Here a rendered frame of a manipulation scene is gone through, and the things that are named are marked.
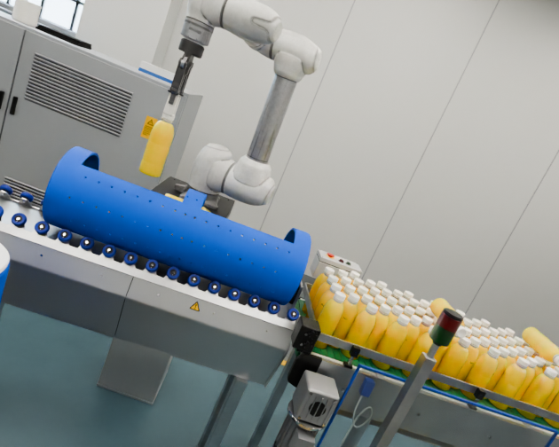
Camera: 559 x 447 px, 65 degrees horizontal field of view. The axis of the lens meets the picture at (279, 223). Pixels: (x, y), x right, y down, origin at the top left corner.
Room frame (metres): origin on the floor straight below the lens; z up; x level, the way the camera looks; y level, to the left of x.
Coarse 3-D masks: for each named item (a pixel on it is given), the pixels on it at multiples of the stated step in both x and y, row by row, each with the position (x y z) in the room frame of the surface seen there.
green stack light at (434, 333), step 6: (432, 330) 1.28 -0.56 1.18; (438, 330) 1.26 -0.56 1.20; (444, 330) 1.25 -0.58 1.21; (432, 336) 1.27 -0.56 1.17; (438, 336) 1.25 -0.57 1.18; (444, 336) 1.25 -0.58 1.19; (450, 336) 1.25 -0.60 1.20; (438, 342) 1.25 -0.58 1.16; (444, 342) 1.25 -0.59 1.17; (450, 342) 1.27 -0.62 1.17
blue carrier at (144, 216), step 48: (48, 192) 1.30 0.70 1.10; (96, 192) 1.33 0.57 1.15; (144, 192) 1.38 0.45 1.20; (192, 192) 1.48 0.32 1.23; (144, 240) 1.35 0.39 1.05; (192, 240) 1.37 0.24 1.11; (240, 240) 1.41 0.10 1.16; (288, 240) 1.68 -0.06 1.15; (240, 288) 1.45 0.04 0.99; (288, 288) 1.43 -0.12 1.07
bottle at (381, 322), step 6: (378, 312) 1.52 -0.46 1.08; (378, 318) 1.51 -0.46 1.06; (384, 318) 1.51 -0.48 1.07; (378, 324) 1.50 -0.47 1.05; (384, 324) 1.50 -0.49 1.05; (378, 330) 1.50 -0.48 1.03; (384, 330) 1.51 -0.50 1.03; (372, 336) 1.50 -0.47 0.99; (378, 336) 1.50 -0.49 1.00; (366, 342) 1.50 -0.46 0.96; (372, 342) 1.50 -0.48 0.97; (378, 342) 1.51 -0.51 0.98; (366, 348) 1.50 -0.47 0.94; (372, 348) 1.50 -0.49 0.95
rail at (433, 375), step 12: (324, 336) 1.39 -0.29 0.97; (348, 348) 1.40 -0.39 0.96; (360, 348) 1.41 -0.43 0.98; (384, 360) 1.42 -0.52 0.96; (396, 360) 1.43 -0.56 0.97; (432, 372) 1.45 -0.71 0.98; (456, 384) 1.47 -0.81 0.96; (468, 384) 1.48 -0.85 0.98; (492, 396) 1.49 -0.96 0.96; (504, 396) 1.50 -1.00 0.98; (528, 408) 1.52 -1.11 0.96; (540, 408) 1.53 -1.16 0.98
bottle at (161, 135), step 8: (168, 120) 1.41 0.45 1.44; (160, 128) 1.39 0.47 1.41; (168, 128) 1.40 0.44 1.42; (152, 136) 1.39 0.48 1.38; (160, 136) 1.38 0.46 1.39; (168, 136) 1.40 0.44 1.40; (152, 144) 1.38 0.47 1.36; (160, 144) 1.39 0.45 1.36; (168, 144) 1.40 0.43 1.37; (152, 152) 1.38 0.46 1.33; (160, 152) 1.39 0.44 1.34; (168, 152) 1.42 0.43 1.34; (144, 160) 1.39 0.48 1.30; (152, 160) 1.38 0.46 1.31; (160, 160) 1.40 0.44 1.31; (144, 168) 1.38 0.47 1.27; (152, 168) 1.39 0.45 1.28; (160, 168) 1.40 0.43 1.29
